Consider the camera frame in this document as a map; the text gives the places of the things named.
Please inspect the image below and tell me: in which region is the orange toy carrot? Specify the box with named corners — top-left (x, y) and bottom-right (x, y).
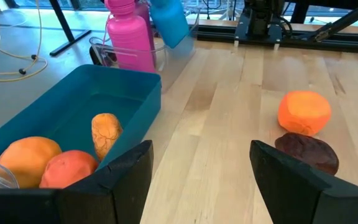
top-left (91, 113), bottom-right (124, 162)

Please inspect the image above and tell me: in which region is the teal plastic bin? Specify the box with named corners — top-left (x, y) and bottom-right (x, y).
top-left (0, 64), bottom-right (162, 189)

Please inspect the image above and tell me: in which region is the red-orange toy tomato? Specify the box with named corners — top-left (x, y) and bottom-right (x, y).
top-left (39, 150), bottom-right (99, 189)

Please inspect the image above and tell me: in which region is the blue squeeze bottle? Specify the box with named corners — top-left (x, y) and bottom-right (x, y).
top-left (149, 0), bottom-right (191, 50)

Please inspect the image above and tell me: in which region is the pink squeeze bottle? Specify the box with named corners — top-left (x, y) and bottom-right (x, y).
top-left (104, 0), bottom-right (157, 74)

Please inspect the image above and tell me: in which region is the squat orange toy pepper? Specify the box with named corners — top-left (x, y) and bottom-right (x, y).
top-left (277, 90), bottom-right (333, 137)

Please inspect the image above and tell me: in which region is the dark purple toy plum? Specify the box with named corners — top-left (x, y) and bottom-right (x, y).
top-left (274, 132), bottom-right (340, 176)

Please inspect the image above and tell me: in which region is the round orange toy fruit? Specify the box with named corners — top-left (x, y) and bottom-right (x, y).
top-left (0, 136), bottom-right (63, 189)

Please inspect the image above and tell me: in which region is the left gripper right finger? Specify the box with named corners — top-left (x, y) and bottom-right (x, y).
top-left (249, 139), bottom-right (358, 224)

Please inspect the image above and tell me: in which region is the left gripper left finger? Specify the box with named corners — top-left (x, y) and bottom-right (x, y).
top-left (0, 139), bottom-right (154, 224)

